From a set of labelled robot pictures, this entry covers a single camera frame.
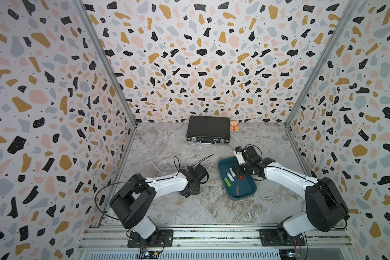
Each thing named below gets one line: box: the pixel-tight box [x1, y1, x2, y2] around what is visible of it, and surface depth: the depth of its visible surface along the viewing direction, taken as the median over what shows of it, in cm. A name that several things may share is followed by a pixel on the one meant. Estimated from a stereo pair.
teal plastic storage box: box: [217, 156, 258, 201], surface depth 92 cm
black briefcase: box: [186, 115, 231, 146], surface depth 116 cm
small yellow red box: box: [229, 120, 240, 132], surface depth 123 cm
